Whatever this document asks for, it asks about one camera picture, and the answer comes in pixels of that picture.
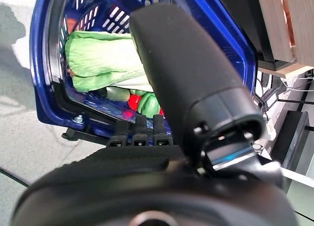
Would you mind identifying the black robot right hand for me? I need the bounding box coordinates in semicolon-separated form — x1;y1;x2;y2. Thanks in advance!
11;2;299;226

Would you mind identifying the green napa cabbage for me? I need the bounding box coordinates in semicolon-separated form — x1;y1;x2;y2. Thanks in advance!
72;72;155;92
65;30;144;77

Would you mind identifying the black basket handle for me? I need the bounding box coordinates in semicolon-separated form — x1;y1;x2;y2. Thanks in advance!
43;0;116;144

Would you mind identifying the blue plastic shopping basket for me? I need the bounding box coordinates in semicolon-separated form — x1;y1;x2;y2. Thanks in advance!
29;0;258;148

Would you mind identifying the wooden display stand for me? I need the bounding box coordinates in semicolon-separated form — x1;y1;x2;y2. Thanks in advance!
215;0;314;79

